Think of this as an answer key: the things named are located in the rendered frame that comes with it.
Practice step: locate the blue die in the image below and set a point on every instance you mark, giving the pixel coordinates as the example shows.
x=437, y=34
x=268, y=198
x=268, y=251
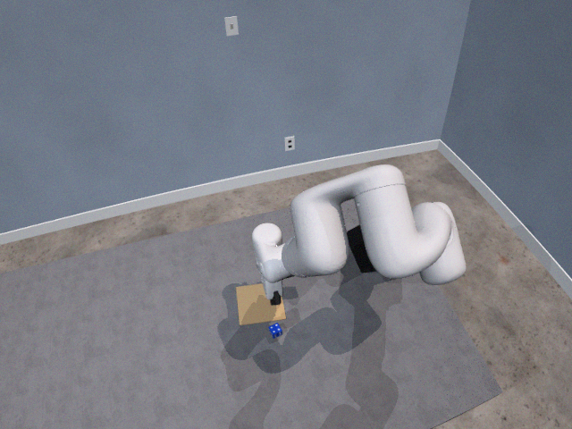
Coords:
x=275, y=330

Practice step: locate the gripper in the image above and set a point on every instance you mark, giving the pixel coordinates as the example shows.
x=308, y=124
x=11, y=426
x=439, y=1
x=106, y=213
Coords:
x=273, y=291

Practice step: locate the tan flat mat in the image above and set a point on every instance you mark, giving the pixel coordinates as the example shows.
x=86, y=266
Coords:
x=255, y=308

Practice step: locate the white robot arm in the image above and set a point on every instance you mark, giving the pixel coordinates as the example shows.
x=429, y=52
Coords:
x=398, y=244

